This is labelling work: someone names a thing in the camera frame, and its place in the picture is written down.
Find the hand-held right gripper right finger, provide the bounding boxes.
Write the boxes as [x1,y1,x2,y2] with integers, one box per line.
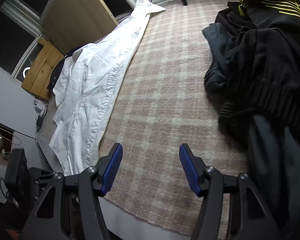
[179,144,282,240]

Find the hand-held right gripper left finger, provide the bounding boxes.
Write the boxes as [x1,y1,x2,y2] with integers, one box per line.
[19,143,123,240]

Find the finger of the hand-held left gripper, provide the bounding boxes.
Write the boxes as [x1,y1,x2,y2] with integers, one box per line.
[27,167,55,200]

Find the white shirt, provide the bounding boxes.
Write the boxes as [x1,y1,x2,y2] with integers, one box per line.
[49,0,167,176]

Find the navy clothes pile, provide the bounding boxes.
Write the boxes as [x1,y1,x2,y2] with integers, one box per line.
[47,49,75,91]

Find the shelf with small items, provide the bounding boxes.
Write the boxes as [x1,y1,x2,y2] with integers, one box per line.
[0,117,16,167]

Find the plaid rug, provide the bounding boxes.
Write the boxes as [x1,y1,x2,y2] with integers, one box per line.
[36,0,265,237]

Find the person's dark grey clothing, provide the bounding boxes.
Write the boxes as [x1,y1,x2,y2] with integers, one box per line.
[247,115,300,233]

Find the pine plank board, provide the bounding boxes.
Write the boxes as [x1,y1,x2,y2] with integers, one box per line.
[21,39,65,100]

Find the dark grey garment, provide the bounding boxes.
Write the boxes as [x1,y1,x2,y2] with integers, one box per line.
[202,22,232,92]

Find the black ribbed-hem garment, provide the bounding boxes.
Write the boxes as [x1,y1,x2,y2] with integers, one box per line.
[204,27,300,140]

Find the large light wood board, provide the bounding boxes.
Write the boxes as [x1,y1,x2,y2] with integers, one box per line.
[40,0,119,56]

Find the black adapter cable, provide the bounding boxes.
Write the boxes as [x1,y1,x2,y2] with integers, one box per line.
[34,97,49,133]

